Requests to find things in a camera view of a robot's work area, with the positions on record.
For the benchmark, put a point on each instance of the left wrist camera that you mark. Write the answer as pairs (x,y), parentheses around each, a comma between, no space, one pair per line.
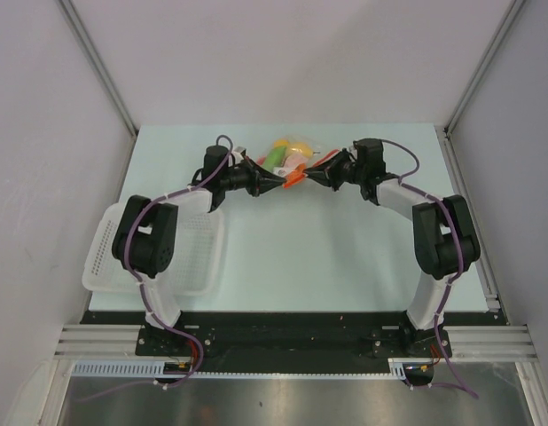
(238,154)

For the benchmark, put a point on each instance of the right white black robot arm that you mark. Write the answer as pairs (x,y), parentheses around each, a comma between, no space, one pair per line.
(444,238)

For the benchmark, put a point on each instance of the fake green cucumber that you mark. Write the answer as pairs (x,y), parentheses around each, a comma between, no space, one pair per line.
(274,158)

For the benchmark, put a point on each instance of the white slotted cable duct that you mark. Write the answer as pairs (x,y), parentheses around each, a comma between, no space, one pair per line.
(118,368)

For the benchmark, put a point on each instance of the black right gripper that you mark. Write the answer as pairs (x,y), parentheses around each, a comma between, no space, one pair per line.
(327,174)

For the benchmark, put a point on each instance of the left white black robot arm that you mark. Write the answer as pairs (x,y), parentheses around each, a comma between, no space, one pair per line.
(146,236)

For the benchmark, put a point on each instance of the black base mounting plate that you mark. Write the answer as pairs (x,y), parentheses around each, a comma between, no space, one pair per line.
(292,343)

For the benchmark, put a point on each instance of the fake yellow banana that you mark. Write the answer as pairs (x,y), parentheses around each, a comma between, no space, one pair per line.
(281,143)

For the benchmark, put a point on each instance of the clear zip top bag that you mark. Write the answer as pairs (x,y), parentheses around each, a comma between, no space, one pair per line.
(293,166)

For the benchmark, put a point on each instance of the white perforated plastic basket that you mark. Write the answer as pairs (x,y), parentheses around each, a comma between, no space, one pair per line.
(194,265)

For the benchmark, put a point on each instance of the fake yellow lemon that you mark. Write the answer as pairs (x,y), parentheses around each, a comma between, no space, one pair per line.
(300,148)

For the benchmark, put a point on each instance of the aluminium frame rail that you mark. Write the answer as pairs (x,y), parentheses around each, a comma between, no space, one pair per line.
(97,342)

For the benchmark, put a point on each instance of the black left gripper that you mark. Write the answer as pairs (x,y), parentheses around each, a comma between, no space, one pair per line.
(259,179)

